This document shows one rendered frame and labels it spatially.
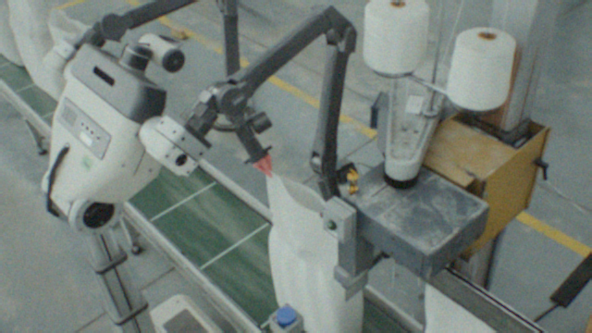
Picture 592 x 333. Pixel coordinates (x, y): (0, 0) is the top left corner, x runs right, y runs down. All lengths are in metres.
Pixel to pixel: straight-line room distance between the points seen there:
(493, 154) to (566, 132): 2.54
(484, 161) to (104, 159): 1.00
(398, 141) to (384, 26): 0.29
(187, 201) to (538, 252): 1.83
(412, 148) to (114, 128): 0.77
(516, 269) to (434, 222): 1.79
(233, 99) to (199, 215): 1.44
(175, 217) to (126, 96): 1.37
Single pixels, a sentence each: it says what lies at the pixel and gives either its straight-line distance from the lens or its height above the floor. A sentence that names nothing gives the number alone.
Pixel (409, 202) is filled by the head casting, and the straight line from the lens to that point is 1.44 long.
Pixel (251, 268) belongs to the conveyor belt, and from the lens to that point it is 2.56.
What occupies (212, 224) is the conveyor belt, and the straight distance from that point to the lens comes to 2.78.
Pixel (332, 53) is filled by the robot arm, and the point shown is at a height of 1.54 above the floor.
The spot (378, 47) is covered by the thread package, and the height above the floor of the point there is 1.60.
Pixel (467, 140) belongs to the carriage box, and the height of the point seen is 1.33.
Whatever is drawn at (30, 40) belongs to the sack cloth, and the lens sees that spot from 3.77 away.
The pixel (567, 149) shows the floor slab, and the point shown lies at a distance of 4.01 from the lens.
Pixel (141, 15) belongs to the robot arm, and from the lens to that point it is 1.96.
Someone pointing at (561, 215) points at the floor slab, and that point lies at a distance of 3.53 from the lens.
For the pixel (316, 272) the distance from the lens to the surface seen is 1.98.
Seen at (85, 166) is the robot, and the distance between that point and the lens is 1.66.
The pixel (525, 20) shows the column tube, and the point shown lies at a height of 1.67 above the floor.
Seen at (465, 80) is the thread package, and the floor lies 1.61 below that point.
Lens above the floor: 2.32
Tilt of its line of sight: 40 degrees down
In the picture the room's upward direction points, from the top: 4 degrees counter-clockwise
